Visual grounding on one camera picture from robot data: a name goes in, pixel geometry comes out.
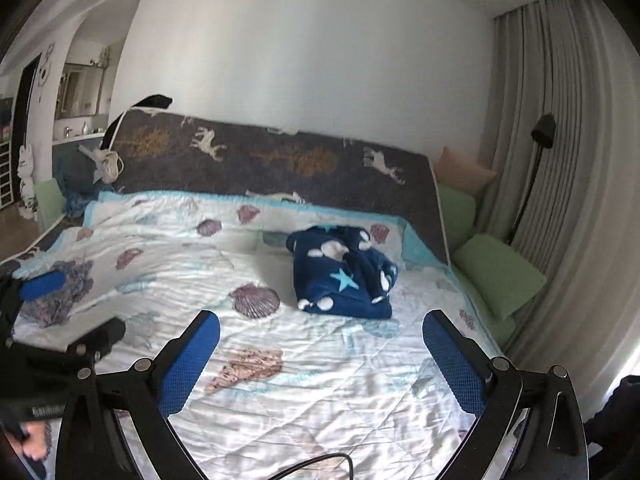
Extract navy fleece star robe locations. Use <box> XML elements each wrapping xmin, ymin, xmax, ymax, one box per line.
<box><xmin>286</xmin><ymin>226</ymin><xmax>399</xmax><ymax>320</ymax></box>

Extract pile of teal clothes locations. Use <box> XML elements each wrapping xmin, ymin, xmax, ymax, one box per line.
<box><xmin>52</xmin><ymin>144</ymin><xmax>113</xmax><ymax>218</ymax></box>

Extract person left hand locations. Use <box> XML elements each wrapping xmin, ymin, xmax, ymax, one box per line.
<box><xmin>6</xmin><ymin>420</ymin><xmax>51</xmax><ymax>462</ymax></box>

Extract floral patterned small garment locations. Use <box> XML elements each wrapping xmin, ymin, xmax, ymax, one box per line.
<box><xmin>20</xmin><ymin>260</ymin><xmax>93</xmax><ymax>327</ymax></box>

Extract white cat figurine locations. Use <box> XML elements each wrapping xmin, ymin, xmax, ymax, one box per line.
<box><xmin>17</xmin><ymin>144</ymin><xmax>36</xmax><ymax>220</ymax></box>

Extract green cushion left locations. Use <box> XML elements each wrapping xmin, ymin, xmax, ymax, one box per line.
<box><xmin>35</xmin><ymin>179</ymin><xmax>65</xmax><ymax>233</ymax></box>

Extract green cushion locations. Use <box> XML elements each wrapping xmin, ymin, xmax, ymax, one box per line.
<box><xmin>438</xmin><ymin>184</ymin><xmax>476</xmax><ymax>252</ymax></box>
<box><xmin>452</xmin><ymin>234</ymin><xmax>547</xmax><ymax>321</ymax></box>
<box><xmin>35</xmin><ymin>179</ymin><xmax>65</xmax><ymax>233</ymax></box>

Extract white shelf rack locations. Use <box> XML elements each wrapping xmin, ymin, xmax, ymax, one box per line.
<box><xmin>0</xmin><ymin>140</ymin><xmax>13</xmax><ymax>209</ymax></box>

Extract white tote bag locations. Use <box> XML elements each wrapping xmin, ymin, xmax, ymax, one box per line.
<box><xmin>78</xmin><ymin>145</ymin><xmax>125</xmax><ymax>184</ymax></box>

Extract green cushion right near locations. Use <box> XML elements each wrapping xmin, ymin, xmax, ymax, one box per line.
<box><xmin>452</xmin><ymin>234</ymin><xmax>547</xmax><ymax>321</ymax></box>

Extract dark deer print headboard cover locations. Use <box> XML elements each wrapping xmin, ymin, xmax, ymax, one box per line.
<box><xmin>103</xmin><ymin>107</ymin><xmax>449</xmax><ymax>262</ymax></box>

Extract black garment on headboard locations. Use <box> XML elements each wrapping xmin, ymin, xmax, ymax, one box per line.
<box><xmin>100</xmin><ymin>94</ymin><xmax>174</xmax><ymax>150</ymax></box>

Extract green cushion right far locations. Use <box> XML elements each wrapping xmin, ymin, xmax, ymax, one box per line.
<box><xmin>438</xmin><ymin>184</ymin><xmax>476</xmax><ymax>252</ymax></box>

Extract peach pillow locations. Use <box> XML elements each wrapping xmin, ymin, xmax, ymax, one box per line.
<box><xmin>434</xmin><ymin>146</ymin><xmax>497</xmax><ymax>198</ymax></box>

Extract black floor lamp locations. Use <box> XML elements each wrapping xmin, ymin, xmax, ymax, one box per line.
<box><xmin>506</xmin><ymin>113</ymin><xmax>556</xmax><ymax>245</ymax></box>

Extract grey pleated curtain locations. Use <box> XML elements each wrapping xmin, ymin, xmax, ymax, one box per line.
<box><xmin>478</xmin><ymin>0</ymin><xmax>639</xmax><ymax>416</ymax></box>

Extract black cable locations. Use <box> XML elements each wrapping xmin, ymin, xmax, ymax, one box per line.
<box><xmin>252</xmin><ymin>453</ymin><xmax>356</xmax><ymax>480</ymax></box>

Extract wall mirror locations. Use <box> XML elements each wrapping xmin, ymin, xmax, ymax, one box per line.
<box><xmin>55</xmin><ymin>63</ymin><xmax>104</xmax><ymax>119</ymax></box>

